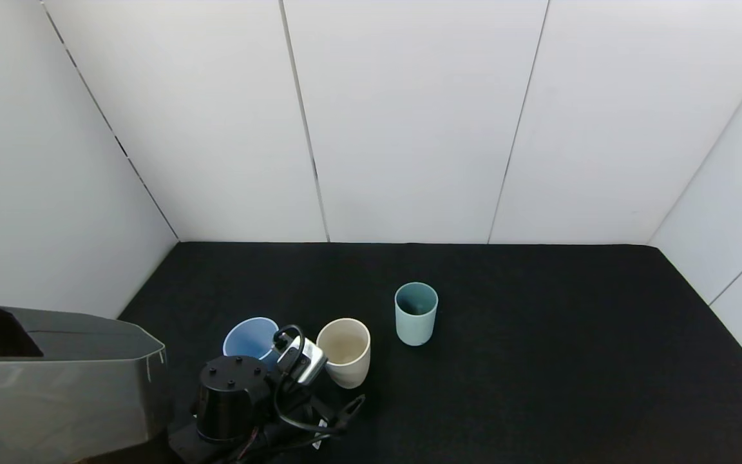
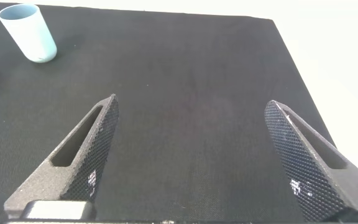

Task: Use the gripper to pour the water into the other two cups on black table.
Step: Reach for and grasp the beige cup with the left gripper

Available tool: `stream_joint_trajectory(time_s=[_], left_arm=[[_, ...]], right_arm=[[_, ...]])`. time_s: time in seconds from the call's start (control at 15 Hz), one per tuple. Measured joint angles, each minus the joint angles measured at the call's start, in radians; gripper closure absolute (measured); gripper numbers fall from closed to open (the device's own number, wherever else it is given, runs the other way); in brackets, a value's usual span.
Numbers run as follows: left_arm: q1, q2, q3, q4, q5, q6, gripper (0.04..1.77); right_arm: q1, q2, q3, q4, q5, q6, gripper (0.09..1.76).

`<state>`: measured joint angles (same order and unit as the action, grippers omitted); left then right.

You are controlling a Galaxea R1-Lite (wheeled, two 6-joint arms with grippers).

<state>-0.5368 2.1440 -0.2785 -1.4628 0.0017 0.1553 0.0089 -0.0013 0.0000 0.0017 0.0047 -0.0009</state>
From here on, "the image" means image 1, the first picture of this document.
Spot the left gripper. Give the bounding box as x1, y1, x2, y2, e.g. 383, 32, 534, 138
289, 394, 366, 451

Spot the beige plastic cup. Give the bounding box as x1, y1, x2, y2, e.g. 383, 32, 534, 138
316, 318, 372, 390

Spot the mint green plastic cup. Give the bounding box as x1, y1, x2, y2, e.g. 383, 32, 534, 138
394, 282, 439, 347

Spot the blue plastic cup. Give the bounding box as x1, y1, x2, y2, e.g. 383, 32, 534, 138
223, 316, 281, 371

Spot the black fabric table cover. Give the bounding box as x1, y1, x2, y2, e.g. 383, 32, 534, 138
117, 242, 742, 464

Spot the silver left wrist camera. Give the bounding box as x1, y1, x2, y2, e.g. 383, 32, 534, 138
277, 335, 328, 387

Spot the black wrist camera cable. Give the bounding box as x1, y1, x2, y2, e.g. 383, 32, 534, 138
271, 324, 347, 435

